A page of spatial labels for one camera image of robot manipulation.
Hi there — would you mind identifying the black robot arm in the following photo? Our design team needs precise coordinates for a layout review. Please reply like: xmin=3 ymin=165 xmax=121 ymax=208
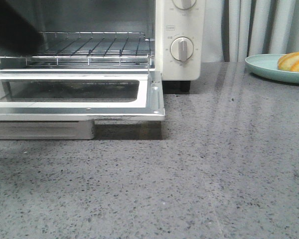
xmin=0 ymin=0 xmax=43 ymax=55

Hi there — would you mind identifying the white toaster oven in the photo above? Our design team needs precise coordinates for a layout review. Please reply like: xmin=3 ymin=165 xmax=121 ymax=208
xmin=8 ymin=0 xmax=205 ymax=92

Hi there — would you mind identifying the metal oven rack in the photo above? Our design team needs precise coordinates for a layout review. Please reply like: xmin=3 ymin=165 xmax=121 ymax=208
xmin=0 ymin=31 xmax=155 ymax=69

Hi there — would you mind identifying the light green plate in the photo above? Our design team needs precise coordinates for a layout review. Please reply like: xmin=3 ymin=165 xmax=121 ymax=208
xmin=245 ymin=54 xmax=299 ymax=84

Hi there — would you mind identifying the upper oven temperature knob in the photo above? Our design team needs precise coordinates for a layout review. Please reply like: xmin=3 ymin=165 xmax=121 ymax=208
xmin=172 ymin=0 xmax=196 ymax=10

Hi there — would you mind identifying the striped croissant bread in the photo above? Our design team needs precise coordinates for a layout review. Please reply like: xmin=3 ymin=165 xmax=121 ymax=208
xmin=278 ymin=52 xmax=299 ymax=72

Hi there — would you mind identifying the open oven door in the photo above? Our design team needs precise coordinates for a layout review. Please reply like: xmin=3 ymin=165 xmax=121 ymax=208
xmin=0 ymin=69 xmax=165 ymax=139

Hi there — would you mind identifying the lower oven timer knob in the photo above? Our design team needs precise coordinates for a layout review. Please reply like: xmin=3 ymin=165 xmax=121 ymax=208
xmin=170 ymin=37 xmax=194 ymax=62

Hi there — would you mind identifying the grey curtain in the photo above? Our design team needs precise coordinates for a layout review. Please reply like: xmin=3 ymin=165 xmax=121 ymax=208
xmin=201 ymin=0 xmax=299 ymax=62

